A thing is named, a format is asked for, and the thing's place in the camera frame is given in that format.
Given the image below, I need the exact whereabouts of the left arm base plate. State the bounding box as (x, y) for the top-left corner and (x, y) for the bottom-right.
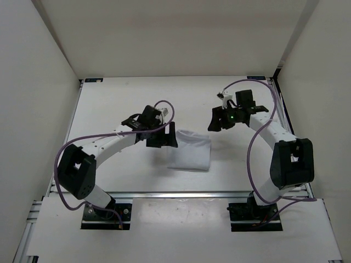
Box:
(81, 203), (132, 231)

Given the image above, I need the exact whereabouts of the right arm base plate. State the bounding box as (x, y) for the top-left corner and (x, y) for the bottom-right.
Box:
(227, 203), (283, 232)

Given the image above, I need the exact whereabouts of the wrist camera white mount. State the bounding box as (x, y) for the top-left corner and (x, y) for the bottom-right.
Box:
(217, 91), (233, 109)
(159, 107), (169, 117)

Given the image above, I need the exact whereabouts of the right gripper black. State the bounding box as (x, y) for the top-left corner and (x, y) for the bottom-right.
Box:
(207, 104), (242, 132)

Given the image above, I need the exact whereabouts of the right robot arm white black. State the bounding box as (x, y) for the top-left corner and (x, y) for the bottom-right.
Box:
(208, 90), (314, 220)

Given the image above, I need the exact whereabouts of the white front cover board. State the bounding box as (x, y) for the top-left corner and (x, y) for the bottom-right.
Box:
(27, 197), (342, 262)

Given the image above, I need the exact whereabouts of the white skirt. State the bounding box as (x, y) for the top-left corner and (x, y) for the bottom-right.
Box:
(167, 129), (211, 171)

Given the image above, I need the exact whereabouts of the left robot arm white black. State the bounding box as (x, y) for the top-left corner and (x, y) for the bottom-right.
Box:
(54, 105), (178, 219)

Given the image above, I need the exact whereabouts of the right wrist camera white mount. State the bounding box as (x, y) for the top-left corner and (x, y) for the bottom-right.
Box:
(217, 91), (233, 109)

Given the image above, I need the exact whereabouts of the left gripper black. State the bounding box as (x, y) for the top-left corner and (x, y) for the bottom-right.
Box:
(146, 121), (177, 147)

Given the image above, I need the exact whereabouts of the right blue corner sticker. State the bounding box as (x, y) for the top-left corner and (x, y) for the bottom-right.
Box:
(247, 76), (266, 81)

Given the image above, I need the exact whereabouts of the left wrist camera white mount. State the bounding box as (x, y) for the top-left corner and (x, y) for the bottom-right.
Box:
(159, 107), (169, 117)

